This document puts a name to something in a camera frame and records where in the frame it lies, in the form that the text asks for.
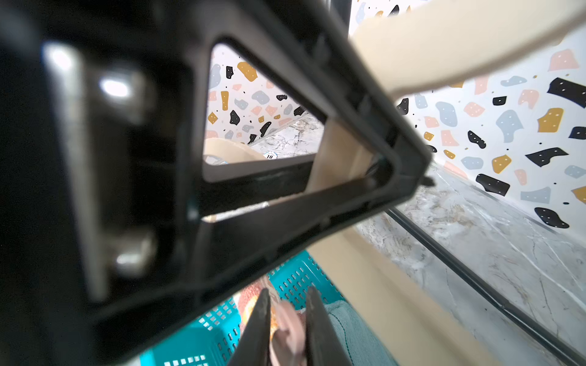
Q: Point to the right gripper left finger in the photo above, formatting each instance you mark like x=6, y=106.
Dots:
x=253, y=348

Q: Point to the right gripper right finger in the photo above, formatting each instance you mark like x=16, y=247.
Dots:
x=322, y=345

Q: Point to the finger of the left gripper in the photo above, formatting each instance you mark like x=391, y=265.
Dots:
x=103, y=116

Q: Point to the light blue towel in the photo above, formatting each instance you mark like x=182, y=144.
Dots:
x=361, y=345

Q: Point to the orange patterned towel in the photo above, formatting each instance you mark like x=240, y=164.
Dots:
x=246, y=301

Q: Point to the teal plastic basket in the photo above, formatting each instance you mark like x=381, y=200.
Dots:
x=218, y=335

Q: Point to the single blue poker chip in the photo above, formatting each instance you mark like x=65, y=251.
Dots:
x=271, y=155

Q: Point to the black clothes rack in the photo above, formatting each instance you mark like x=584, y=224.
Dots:
x=498, y=239

